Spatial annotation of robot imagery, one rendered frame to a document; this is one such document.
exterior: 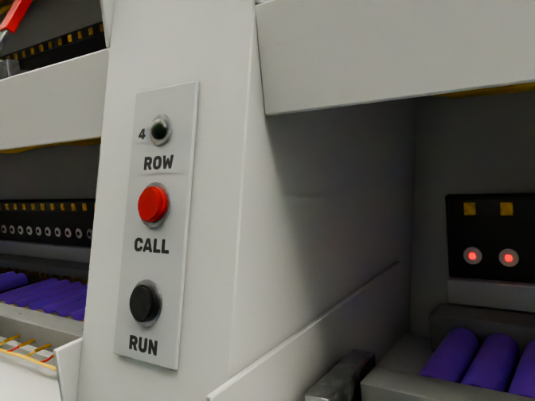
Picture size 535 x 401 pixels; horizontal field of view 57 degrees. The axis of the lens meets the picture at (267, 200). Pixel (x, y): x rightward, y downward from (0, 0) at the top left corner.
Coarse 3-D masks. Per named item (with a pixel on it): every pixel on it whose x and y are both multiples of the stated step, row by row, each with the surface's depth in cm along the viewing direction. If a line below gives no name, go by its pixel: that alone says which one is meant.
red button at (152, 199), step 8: (144, 192) 22; (152, 192) 22; (160, 192) 21; (144, 200) 22; (152, 200) 21; (160, 200) 21; (144, 208) 22; (152, 208) 21; (160, 208) 21; (144, 216) 22; (152, 216) 21; (160, 216) 21
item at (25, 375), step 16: (0, 240) 64; (48, 256) 58; (64, 256) 56; (80, 256) 54; (0, 352) 37; (64, 352) 23; (80, 352) 24; (0, 368) 34; (16, 368) 34; (32, 368) 33; (48, 368) 33; (64, 368) 23; (0, 384) 31; (16, 384) 31; (32, 384) 31; (48, 384) 31; (64, 384) 23; (0, 400) 29; (16, 400) 29; (32, 400) 29; (48, 400) 29; (64, 400) 23
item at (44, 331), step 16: (0, 304) 41; (0, 320) 38; (16, 320) 37; (32, 320) 36; (48, 320) 36; (64, 320) 35; (0, 336) 38; (16, 336) 36; (32, 336) 36; (48, 336) 34; (64, 336) 33; (80, 336) 32; (32, 352) 33
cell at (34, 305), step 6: (78, 288) 45; (84, 288) 45; (60, 294) 44; (66, 294) 44; (72, 294) 44; (42, 300) 42; (48, 300) 42; (54, 300) 43; (30, 306) 41; (36, 306) 41
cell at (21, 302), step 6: (72, 282) 47; (78, 282) 47; (54, 288) 46; (60, 288) 46; (66, 288) 46; (72, 288) 46; (36, 294) 44; (42, 294) 44; (48, 294) 44; (54, 294) 45; (18, 300) 43; (24, 300) 43; (30, 300) 43; (36, 300) 43; (18, 306) 42
